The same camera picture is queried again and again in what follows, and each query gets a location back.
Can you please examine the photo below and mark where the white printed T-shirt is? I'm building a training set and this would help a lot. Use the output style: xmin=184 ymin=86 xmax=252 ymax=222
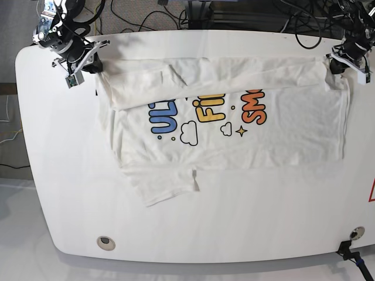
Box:
xmin=96 ymin=57 xmax=351 ymax=206

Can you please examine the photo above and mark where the black table clamp with cable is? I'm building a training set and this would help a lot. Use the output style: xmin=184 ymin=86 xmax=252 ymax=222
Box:
xmin=336 ymin=241 xmax=374 ymax=281

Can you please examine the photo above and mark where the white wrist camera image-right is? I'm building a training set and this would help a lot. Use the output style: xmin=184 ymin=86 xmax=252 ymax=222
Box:
xmin=357 ymin=71 xmax=371 ymax=85

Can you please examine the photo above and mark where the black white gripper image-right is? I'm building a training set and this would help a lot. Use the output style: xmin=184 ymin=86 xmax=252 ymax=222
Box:
xmin=326 ymin=39 xmax=373 ymax=75

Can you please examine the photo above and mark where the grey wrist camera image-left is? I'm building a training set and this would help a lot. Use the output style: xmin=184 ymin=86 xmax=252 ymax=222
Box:
xmin=65 ymin=71 xmax=84 ymax=88

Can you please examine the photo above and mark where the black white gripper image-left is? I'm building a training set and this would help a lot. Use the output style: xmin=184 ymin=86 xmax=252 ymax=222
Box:
xmin=52 ymin=39 xmax=110 ymax=75

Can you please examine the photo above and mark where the black aluminium frame stand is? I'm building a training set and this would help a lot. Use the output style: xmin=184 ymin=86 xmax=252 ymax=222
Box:
xmin=186 ymin=0 xmax=223 ymax=29

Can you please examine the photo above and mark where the left table cable grommet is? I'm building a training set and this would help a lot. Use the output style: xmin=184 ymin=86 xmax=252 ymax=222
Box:
xmin=97 ymin=236 xmax=115 ymax=251

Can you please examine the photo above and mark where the right table cable grommet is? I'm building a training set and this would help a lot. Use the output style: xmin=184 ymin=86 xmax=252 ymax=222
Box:
xmin=350 ymin=226 xmax=365 ymax=241

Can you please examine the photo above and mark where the table cable grommet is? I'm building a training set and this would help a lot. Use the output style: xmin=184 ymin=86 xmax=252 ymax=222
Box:
xmin=97 ymin=236 xmax=115 ymax=251
xmin=350 ymin=226 xmax=365 ymax=241

